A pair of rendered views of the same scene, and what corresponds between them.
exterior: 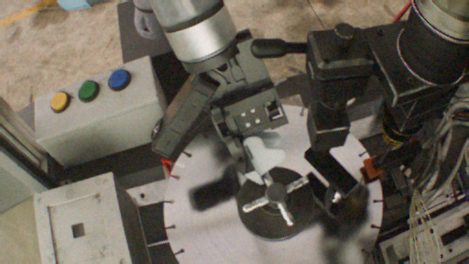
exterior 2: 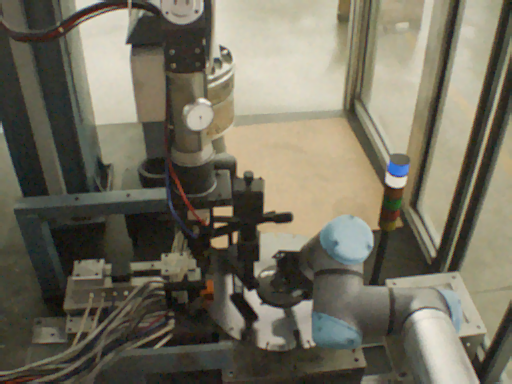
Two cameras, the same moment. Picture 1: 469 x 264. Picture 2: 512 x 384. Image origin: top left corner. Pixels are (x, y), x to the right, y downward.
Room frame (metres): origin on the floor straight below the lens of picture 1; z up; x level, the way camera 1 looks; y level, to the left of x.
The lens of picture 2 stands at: (0.98, -0.10, 1.86)
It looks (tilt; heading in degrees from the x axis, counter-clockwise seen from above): 38 degrees down; 180
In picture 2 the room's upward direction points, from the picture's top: straight up
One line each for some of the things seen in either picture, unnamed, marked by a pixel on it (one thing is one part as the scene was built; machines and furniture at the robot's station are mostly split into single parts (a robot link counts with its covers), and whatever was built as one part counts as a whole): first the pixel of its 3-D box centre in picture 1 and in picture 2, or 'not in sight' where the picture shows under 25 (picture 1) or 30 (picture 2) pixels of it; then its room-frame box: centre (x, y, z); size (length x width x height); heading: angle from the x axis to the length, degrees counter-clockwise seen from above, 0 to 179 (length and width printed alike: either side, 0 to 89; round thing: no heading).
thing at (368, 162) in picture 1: (390, 163); (189, 294); (0.20, -0.23, 0.95); 0.10 x 0.03 x 0.07; 96
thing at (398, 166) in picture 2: not in sight; (398, 164); (0.01, 0.21, 1.14); 0.05 x 0.04 x 0.03; 6
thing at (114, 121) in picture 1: (101, 115); not in sight; (0.47, 0.27, 0.82); 0.28 x 0.11 x 0.15; 96
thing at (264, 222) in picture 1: (276, 202); (281, 282); (0.18, -0.04, 0.96); 0.11 x 0.11 x 0.03
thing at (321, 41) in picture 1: (334, 92); (248, 217); (0.21, -0.11, 1.17); 0.06 x 0.05 x 0.20; 87
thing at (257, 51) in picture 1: (296, 59); (269, 212); (0.23, -0.07, 1.21); 0.08 x 0.06 x 0.03; 96
